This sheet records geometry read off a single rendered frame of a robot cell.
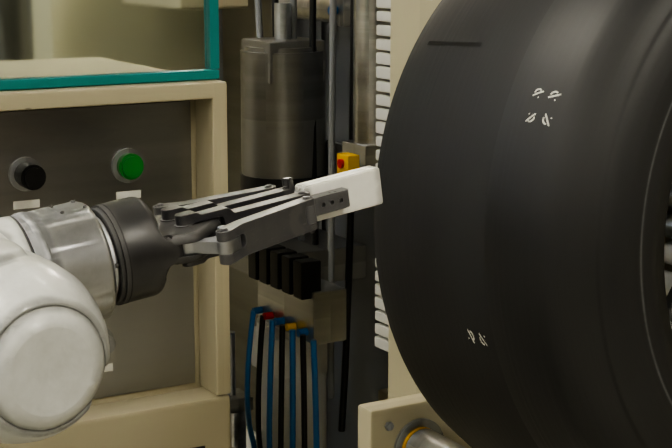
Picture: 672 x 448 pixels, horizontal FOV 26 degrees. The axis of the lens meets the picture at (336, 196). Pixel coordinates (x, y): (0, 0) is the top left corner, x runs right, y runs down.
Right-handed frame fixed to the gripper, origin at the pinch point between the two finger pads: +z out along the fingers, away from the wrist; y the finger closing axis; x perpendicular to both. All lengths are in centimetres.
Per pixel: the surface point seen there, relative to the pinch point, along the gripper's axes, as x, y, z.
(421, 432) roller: 34.0, 23.5, 19.0
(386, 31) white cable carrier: -5, 42, 32
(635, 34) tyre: -9.7, -11.8, 21.1
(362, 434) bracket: 33.5, 26.7, 13.7
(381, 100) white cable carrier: 3, 43, 31
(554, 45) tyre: -9.3, -7.1, 16.9
